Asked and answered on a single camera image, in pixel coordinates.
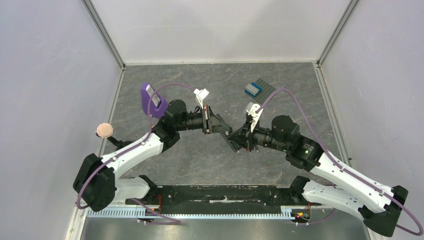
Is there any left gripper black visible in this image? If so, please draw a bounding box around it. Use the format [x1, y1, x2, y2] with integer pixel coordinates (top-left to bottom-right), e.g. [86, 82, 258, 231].
[175, 105, 232, 135]

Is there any black remote control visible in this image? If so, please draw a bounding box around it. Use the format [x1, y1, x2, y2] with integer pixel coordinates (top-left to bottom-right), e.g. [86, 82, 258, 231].
[223, 131, 241, 153]

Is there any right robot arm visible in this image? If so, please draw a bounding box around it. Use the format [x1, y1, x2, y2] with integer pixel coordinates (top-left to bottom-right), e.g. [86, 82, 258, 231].
[228, 115, 408, 237]

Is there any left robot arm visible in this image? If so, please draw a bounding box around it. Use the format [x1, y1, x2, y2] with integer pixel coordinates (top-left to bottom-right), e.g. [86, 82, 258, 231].
[72, 99, 233, 212]

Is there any light grey lego brick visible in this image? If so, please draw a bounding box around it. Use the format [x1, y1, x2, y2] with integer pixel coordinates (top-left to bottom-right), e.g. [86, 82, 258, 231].
[244, 83, 260, 97]

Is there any blue lego brick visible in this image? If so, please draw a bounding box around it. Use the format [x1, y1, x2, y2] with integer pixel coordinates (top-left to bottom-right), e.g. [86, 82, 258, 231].
[244, 82, 262, 98]

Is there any grey lego baseplate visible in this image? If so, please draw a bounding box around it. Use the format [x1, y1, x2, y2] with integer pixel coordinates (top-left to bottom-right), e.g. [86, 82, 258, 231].
[251, 78, 276, 104]

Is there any purple stand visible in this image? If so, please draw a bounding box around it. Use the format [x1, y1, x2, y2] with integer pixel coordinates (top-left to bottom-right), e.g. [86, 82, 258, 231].
[140, 82, 169, 119]

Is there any white device in stand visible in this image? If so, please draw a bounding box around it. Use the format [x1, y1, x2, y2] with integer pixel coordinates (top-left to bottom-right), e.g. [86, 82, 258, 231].
[145, 84, 164, 109]

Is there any pink round knob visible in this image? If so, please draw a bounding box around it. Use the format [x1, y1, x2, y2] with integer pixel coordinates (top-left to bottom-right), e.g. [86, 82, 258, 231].
[95, 123, 114, 139]

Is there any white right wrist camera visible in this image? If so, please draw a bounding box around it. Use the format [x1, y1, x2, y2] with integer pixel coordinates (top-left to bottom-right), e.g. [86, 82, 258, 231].
[245, 102, 263, 133]

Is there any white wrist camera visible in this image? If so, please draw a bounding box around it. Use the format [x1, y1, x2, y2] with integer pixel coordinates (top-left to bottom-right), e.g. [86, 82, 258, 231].
[245, 102, 263, 133]
[193, 88, 210, 108]

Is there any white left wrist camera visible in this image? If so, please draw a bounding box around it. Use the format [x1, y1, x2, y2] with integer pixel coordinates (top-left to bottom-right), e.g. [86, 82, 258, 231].
[193, 88, 210, 108]

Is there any white comb cable duct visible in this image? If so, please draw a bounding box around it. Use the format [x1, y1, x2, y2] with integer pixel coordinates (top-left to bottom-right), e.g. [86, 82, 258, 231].
[86, 206, 301, 221]

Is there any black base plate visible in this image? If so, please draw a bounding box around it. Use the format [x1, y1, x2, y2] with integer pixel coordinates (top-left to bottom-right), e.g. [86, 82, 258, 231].
[139, 185, 308, 214]

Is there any aluminium frame rail right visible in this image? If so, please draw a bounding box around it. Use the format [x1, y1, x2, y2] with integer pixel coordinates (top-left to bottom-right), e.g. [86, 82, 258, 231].
[312, 0, 385, 240]

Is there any aluminium frame rail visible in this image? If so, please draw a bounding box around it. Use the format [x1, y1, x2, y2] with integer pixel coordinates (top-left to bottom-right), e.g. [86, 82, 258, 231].
[64, 0, 126, 240]
[312, 0, 385, 240]

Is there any aluminium frame rail left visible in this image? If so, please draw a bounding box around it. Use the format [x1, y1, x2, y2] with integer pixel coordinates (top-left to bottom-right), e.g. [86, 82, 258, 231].
[64, 0, 126, 240]

